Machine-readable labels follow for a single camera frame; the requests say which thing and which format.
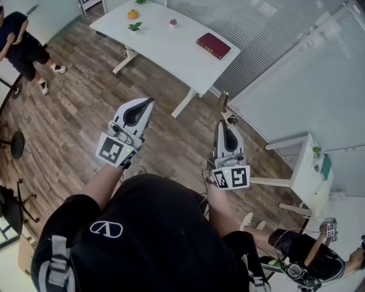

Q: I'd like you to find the black office chair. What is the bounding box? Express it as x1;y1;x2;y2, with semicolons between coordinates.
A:
0;179;41;238

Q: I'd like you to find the cream cloth bag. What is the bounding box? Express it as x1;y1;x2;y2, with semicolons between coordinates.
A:
309;181;332;221

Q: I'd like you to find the small green potted plant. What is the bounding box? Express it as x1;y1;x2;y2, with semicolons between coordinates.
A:
127;21;144;34

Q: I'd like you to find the person's black t-shirt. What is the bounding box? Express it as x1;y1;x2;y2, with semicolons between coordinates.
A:
30;173;252;292

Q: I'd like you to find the dark red book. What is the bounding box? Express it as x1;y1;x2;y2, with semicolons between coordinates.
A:
196;32;232;61

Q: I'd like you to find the black floor cable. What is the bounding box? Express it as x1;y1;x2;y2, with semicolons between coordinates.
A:
23;145;67;202

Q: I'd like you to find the person's right forearm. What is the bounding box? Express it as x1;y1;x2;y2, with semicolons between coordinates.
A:
206;182;244;232

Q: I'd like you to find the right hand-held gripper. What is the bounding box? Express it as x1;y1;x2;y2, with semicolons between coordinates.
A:
202;120;252;190

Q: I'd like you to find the person's left forearm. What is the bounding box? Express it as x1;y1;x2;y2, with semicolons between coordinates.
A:
74;163;124;209

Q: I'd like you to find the black round stand base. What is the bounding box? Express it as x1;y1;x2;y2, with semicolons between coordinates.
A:
10;131;26;160

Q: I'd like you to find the white side shelf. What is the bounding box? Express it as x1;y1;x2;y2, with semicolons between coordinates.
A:
249;132;335;220

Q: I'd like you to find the cardboard box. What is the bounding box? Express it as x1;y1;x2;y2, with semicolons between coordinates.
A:
17;236;37;276

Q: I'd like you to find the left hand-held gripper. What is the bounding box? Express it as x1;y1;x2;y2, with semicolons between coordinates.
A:
95;97;155;169

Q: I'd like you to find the green trailing plant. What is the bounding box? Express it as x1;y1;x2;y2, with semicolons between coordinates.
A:
311;145;323;173

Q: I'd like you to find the grey backpack strap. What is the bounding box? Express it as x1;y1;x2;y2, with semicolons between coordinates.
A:
38;234;75;292
241;253;272;292

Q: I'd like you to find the white table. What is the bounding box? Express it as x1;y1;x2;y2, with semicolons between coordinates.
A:
90;0;242;119

